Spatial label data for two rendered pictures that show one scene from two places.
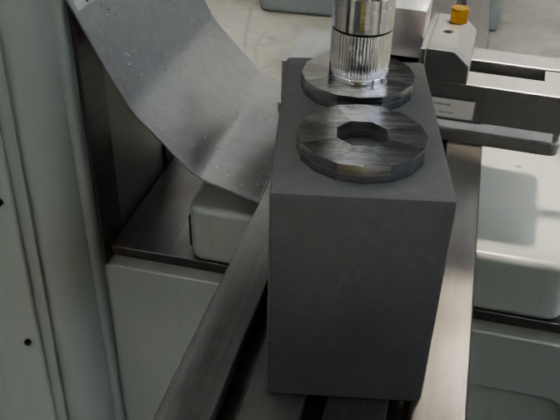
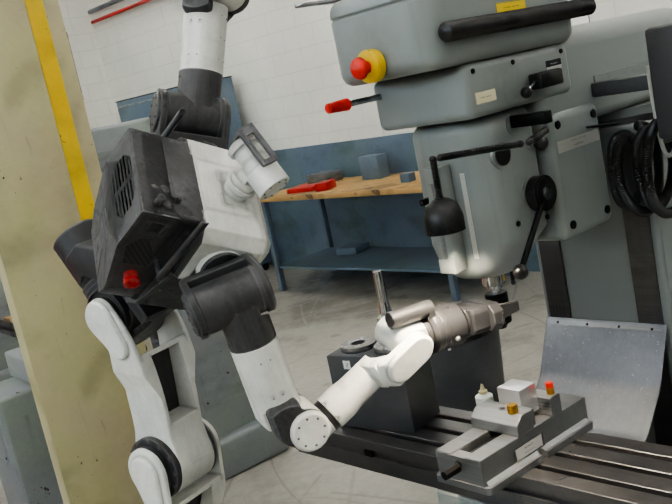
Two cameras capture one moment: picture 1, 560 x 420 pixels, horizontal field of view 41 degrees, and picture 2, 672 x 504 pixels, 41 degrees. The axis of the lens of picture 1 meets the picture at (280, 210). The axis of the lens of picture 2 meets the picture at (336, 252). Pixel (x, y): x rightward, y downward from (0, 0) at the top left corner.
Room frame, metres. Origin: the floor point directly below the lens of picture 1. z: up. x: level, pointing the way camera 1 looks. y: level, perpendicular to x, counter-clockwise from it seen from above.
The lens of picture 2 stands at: (1.73, -1.78, 1.75)
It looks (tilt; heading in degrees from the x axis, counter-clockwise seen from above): 10 degrees down; 127
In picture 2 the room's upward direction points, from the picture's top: 12 degrees counter-clockwise
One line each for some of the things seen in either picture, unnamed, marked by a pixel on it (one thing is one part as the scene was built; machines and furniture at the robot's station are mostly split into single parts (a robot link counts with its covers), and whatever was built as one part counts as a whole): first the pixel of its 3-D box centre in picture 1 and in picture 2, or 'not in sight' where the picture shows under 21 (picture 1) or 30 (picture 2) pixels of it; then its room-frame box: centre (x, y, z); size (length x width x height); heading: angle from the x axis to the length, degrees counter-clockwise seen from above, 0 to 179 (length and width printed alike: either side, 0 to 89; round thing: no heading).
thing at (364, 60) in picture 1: (361, 38); not in sight; (0.56, -0.06, 1.15); 0.05 x 0.05 x 0.06
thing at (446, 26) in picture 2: not in sight; (521, 18); (1.05, -0.15, 1.79); 0.45 x 0.04 x 0.04; 77
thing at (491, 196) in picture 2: not in sight; (480, 193); (0.90, -0.14, 1.47); 0.21 x 0.19 x 0.32; 167
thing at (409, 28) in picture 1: (406, 24); (517, 398); (0.91, -0.15, 1.03); 0.06 x 0.05 x 0.06; 164
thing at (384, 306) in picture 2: not in sight; (381, 293); (0.56, -0.06, 1.24); 0.03 x 0.03 x 0.11
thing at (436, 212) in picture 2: not in sight; (442, 214); (0.94, -0.38, 1.48); 0.07 x 0.07 x 0.06
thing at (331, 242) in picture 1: (350, 212); (382, 381); (0.51, -0.06, 1.02); 0.22 x 0.12 x 0.20; 178
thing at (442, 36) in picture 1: (448, 46); (502, 417); (0.89, -0.20, 1.01); 0.12 x 0.06 x 0.04; 164
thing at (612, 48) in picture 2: not in sight; (597, 65); (1.01, 0.34, 1.66); 0.80 x 0.23 x 0.20; 77
